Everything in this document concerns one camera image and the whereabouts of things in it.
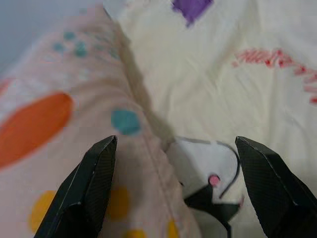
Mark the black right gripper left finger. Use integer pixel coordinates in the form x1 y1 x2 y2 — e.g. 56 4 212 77
33 135 117 238

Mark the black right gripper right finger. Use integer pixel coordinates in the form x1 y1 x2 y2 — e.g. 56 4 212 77
234 135 317 238

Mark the pink pillow with orange prints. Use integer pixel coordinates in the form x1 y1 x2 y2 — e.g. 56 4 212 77
0 4 204 238

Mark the cream cartoon print blanket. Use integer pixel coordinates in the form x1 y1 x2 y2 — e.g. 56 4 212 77
104 0 317 238

